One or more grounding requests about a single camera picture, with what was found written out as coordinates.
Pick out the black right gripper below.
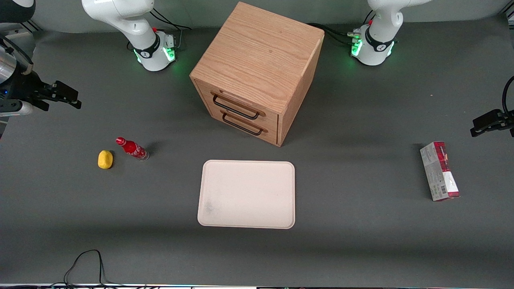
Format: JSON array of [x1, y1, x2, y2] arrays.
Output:
[[7, 71, 82, 112]]

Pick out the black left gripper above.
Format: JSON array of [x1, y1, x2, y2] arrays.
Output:
[[470, 109, 514, 138]]

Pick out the red coke bottle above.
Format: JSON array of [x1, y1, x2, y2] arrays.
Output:
[[116, 137, 150, 161]]

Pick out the cream plastic tray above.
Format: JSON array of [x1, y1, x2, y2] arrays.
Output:
[[197, 160, 296, 230]]

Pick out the grey and red carton box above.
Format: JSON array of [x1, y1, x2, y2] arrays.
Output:
[[420, 141, 461, 202]]

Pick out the yellow lemon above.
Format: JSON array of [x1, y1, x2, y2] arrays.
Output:
[[98, 150, 114, 170]]

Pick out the wooden drawer cabinet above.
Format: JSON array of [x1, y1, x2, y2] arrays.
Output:
[[190, 2, 325, 147]]

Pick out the wooden drawer front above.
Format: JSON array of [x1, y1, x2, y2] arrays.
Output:
[[199, 81, 279, 130], [209, 105, 279, 145]]

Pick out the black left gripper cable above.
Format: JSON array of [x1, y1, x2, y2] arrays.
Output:
[[502, 75, 514, 116]]

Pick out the black looped cable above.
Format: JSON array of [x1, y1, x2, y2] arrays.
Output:
[[40, 249, 147, 288]]

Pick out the black metal drawer handle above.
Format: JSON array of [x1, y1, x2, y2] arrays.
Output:
[[212, 93, 261, 120], [221, 112, 264, 136]]

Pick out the black left arm base cables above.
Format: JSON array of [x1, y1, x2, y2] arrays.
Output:
[[307, 10, 377, 47]]

